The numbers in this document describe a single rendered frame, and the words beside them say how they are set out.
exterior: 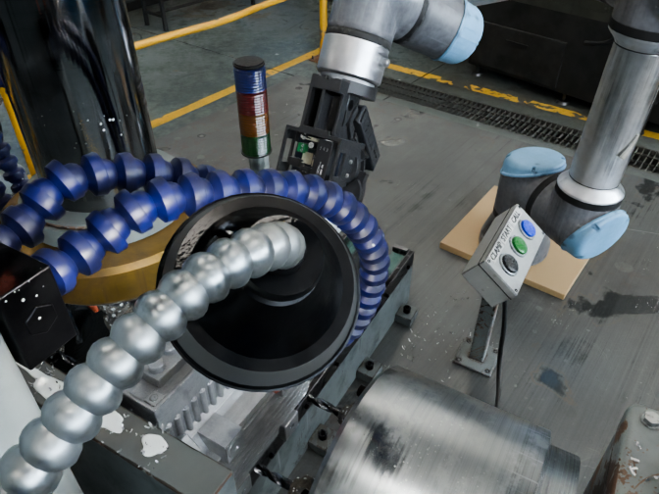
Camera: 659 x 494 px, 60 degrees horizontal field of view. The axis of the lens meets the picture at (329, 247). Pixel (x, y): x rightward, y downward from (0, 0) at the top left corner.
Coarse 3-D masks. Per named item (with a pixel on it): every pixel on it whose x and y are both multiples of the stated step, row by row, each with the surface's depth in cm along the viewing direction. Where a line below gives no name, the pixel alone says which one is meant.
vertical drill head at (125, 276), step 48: (0, 0) 33; (48, 0) 33; (96, 0) 35; (0, 48) 35; (48, 48) 35; (96, 48) 36; (48, 96) 37; (96, 96) 38; (144, 96) 42; (48, 144) 39; (96, 144) 39; (144, 144) 42; (48, 240) 42; (144, 240) 43; (96, 288) 41; (144, 288) 42
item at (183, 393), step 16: (176, 352) 61; (144, 368) 60; (160, 368) 59; (176, 368) 60; (192, 368) 61; (144, 384) 60; (160, 384) 59; (176, 384) 60; (192, 384) 58; (208, 384) 60; (128, 400) 55; (144, 400) 54; (160, 400) 54; (176, 400) 56; (192, 400) 58; (208, 400) 61; (144, 416) 55; (160, 416) 54; (176, 416) 57; (192, 416) 60; (176, 432) 58
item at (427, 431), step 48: (384, 384) 54; (432, 384) 56; (336, 432) 50; (384, 432) 49; (432, 432) 49; (480, 432) 50; (528, 432) 51; (336, 480) 48; (384, 480) 47; (432, 480) 46; (480, 480) 46; (528, 480) 46; (576, 480) 48
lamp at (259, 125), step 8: (240, 120) 111; (248, 120) 110; (256, 120) 110; (264, 120) 111; (240, 128) 112; (248, 128) 111; (256, 128) 111; (264, 128) 112; (248, 136) 112; (256, 136) 112
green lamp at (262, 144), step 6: (246, 138) 113; (252, 138) 112; (258, 138) 112; (264, 138) 113; (270, 138) 115; (246, 144) 113; (252, 144) 113; (258, 144) 113; (264, 144) 114; (270, 144) 116; (246, 150) 114; (252, 150) 114; (258, 150) 114; (264, 150) 115; (270, 150) 117; (252, 156) 115; (258, 156) 115
